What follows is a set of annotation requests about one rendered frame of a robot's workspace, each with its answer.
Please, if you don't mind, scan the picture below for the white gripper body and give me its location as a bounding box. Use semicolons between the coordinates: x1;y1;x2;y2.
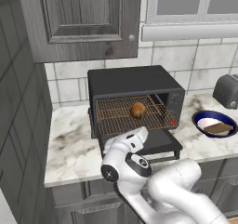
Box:
134;125;150;150

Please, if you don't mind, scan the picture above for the black toaster oven door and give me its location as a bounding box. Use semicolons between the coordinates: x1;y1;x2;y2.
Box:
98;128;184;164

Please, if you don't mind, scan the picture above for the brown round bread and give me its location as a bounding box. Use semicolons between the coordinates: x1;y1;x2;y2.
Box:
129;101;148;120

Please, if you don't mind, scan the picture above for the black toaster oven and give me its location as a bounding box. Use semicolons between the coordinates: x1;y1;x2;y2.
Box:
86;65;186;139

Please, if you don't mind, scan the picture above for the blue bowl white inside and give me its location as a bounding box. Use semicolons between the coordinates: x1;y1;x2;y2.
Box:
191;110;238;139

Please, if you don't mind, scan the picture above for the brown bread slice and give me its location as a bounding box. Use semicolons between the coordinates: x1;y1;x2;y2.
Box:
203;122;234;136

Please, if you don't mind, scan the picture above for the grey toaster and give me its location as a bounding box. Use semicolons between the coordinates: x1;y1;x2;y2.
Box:
212;73;238;111

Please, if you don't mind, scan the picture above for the grey drawer front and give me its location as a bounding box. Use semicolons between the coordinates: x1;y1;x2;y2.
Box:
198;157;238;185
50;178;121;207

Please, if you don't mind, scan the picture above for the grey lower cupboard door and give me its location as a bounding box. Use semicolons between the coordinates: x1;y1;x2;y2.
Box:
55;199;131;224
192;178;238;217

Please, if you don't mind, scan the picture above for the grey wood cupboard door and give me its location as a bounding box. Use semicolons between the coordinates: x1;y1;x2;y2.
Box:
17;0;143;64

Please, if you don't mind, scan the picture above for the white framed window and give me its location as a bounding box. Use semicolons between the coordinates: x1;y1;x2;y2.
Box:
140;0;238;43

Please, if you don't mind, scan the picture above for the copper wire oven rack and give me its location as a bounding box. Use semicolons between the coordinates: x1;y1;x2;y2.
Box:
95;94;179;138

